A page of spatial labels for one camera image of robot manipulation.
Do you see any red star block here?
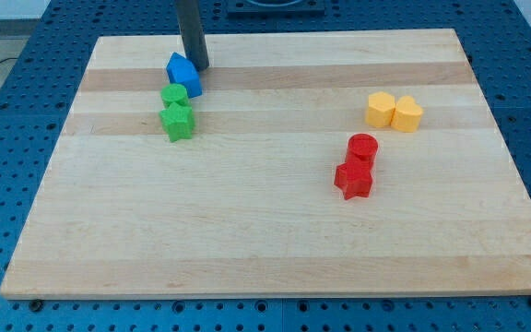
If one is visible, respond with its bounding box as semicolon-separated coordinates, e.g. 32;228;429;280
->
334;161;373;200

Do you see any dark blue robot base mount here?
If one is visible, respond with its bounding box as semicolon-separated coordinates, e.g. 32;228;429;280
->
225;0;325;18

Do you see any green star block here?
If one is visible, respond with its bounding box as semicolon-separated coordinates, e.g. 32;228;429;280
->
159;103;195;142

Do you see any yellow heart block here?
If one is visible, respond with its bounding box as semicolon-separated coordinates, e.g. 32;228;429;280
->
390;95;424;133

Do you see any blue house-shaped block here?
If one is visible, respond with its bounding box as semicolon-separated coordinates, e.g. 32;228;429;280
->
166;53;203;98

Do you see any yellow hexagon block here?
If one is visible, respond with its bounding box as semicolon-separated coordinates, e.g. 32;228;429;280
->
365;91;395;127

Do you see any red cylinder block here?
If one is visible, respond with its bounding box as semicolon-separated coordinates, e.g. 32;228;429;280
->
345;133;379;169

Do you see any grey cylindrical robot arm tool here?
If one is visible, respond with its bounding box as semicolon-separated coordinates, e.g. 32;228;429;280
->
174;0;209;72

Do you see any light wooden board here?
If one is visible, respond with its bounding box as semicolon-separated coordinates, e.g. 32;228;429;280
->
0;29;531;300

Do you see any green cylinder block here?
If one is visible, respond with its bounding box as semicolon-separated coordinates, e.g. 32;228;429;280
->
159;83;190;108

